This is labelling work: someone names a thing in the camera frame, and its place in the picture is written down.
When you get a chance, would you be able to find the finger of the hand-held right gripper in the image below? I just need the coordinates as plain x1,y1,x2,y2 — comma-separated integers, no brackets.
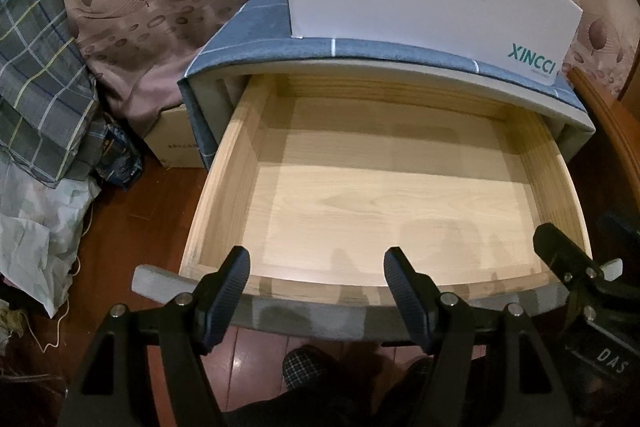
532,222,608,288

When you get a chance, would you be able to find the checked slipper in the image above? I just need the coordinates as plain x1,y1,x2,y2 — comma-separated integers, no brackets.
395,354,436,388
282,346,341,395

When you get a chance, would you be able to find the cardboard box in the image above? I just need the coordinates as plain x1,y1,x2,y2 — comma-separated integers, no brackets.
145,102,208,170

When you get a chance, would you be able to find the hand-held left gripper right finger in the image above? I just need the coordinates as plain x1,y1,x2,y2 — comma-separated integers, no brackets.
382,247,576,427

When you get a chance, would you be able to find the brown wooden furniture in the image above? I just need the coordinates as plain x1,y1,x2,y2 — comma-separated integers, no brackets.
567,67,640,218

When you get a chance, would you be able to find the wooden drawer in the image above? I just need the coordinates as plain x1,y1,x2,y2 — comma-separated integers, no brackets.
131,74,596,343

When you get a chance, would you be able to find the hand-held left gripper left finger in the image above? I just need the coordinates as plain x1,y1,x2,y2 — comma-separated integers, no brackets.
60,246,251,427

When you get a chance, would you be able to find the grey plaid cloth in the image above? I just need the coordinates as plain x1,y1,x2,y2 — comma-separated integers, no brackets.
0,0,108,185

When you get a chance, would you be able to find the blue checked cloth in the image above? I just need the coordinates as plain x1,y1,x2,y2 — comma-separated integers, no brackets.
177,0,588,172

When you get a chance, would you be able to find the person's dark trouser leg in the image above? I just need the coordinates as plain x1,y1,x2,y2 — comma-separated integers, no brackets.
235,357,426,427

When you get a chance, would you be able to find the dark blue patterned bag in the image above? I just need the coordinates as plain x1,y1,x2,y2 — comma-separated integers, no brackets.
95,117,146,188

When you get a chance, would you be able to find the white cord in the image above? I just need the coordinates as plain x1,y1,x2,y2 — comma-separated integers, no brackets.
27,252,83,353

